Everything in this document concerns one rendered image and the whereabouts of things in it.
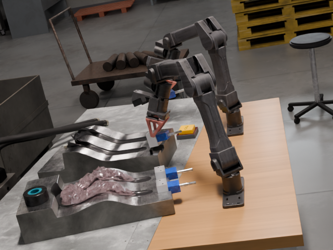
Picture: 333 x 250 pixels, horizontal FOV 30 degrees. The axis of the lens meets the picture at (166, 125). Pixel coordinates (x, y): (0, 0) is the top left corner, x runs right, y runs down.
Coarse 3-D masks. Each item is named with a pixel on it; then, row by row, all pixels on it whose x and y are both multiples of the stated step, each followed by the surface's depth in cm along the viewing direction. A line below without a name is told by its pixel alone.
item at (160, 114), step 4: (156, 96) 227; (160, 100) 225; (164, 100) 226; (168, 100) 228; (160, 104) 226; (164, 104) 226; (160, 108) 226; (164, 108) 227; (148, 112) 225; (152, 112) 225; (156, 112) 226; (160, 112) 227; (164, 112) 228; (168, 112) 231; (160, 116) 224; (164, 116) 225
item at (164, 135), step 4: (148, 132) 232; (160, 132) 232; (164, 132) 229; (168, 132) 232; (172, 132) 230; (176, 132) 229; (180, 132) 229; (148, 136) 231; (156, 136) 230; (160, 136) 230; (164, 136) 229; (168, 136) 231; (148, 140) 231; (152, 140) 231; (156, 140) 230; (160, 140) 230; (152, 144) 231; (156, 144) 230
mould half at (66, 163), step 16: (96, 128) 255; (96, 144) 243; (112, 144) 246; (128, 144) 244; (144, 144) 239; (160, 144) 236; (64, 160) 237; (80, 160) 235; (96, 160) 234; (112, 160) 232; (128, 160) 231; (144, 160) 229; (160, 160) 229; (48, 176) 241; (64, 176) 240; (80, 176) 238
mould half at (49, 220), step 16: (144, 176) 220; (48, 192) 210; (32, 208) 200; (48, 208) 198; (64, 208) 205; (80, 208) 200; (96, 208) 199; (112, 208) 200; (128, 208) 200; (144, 208) 200; (160, 208) 201; (32, 224) 200; (48, 224) 200; (64, 224) 200; (80, 224) 201; (96, 224) 201; (112, 224) 202; (32, 240) 202
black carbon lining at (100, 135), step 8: (72, 136) 244; (80, 136) 248; (96, 136) 248; (104, 136) 251; (72, 144) 239; (80, 144) 238; (88, 144) 242; (104, 152) 240; (112, 152) 240; (120, 152) 239; (128, 152) 237
